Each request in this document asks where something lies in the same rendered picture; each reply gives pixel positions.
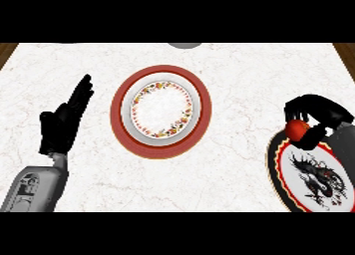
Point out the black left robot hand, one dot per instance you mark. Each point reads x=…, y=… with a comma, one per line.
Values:
x=62, y=123

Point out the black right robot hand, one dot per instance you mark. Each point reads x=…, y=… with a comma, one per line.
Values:
x=321, y=111

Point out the red tomato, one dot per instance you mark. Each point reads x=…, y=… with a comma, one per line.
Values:
x=297, y=130

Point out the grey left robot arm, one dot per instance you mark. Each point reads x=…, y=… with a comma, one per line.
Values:
x=37, y=186

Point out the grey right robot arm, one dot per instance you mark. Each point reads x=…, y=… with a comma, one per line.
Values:
x=349, y=156

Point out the red-rimmed floral plate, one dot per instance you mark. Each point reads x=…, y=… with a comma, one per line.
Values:
x=161, y=111

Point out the black-rimmed dragon plate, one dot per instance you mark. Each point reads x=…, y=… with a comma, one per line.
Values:
x=312, y=179

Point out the grey round object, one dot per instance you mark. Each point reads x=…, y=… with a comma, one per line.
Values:
x=185, y=45

